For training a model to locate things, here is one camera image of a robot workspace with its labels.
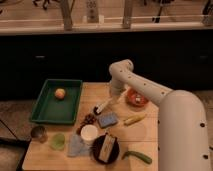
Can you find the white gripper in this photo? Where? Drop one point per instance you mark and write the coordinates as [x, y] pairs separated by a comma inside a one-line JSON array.
[[116, 88]]

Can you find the orange peach fruit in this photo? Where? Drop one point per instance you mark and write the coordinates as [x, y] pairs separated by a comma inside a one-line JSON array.
[[60, 93]]

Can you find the orange bowl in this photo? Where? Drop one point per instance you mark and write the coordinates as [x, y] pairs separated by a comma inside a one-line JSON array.
[[135, 99]]

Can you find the white cup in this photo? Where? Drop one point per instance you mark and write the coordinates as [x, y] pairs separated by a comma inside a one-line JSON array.
[[89, 133]]

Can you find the blue sponge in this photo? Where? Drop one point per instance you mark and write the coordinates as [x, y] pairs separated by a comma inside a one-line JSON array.
[[107, 120]]

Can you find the white dish brush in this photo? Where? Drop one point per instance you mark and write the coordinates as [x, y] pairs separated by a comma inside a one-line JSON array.
[[97, 110]]

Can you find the metal cup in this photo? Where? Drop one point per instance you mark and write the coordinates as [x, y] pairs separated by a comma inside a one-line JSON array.
[[38, 133]]

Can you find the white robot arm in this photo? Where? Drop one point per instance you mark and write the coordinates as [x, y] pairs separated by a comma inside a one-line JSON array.
[[182, 129]]

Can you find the green plastic tray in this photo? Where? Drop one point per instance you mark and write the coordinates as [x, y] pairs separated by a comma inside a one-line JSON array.
[[50, 110]]

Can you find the blue cloth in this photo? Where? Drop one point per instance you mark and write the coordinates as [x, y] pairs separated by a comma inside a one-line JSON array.
[[77, 147]]

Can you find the green plastic cup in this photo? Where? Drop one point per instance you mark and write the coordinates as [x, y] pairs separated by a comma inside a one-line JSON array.
[[57, 142]]

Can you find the wooden block brush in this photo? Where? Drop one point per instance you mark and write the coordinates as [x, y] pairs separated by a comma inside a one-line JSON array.
[[106, 148]]

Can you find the black round plate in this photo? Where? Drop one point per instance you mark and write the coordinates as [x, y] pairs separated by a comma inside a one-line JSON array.
[[96, 147]]

